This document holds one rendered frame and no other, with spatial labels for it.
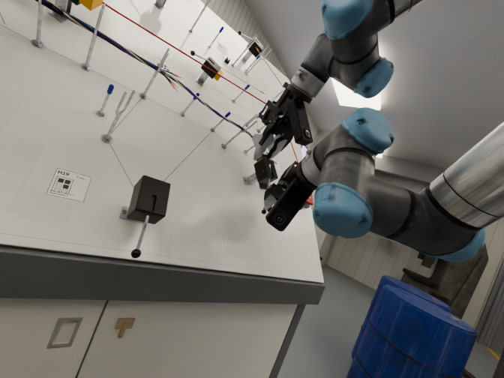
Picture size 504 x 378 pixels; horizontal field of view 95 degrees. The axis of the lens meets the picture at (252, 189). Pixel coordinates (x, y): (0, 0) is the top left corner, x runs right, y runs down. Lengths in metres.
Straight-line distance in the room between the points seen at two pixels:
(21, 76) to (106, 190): 0.24
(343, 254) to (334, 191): 6.17
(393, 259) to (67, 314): 6.22
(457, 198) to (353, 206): 0.11
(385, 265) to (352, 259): 0.71
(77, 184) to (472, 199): 0.55
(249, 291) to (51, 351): 0.37
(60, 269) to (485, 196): 0.55
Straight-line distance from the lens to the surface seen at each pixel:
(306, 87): 0.61
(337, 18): 0.44
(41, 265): 0.45
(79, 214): 0.47
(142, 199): 0.39
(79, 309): 0.54
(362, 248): 6.42
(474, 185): 0.35
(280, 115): 0.61
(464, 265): 5.56
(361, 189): 0.33
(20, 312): 0.54
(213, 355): 0.73
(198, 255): 0.52
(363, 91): 0.55
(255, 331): 0.77
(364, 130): 0.37
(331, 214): 0.31
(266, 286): 0.64
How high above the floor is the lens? 1.06
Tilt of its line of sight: level
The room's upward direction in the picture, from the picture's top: 22 degrees clockwise
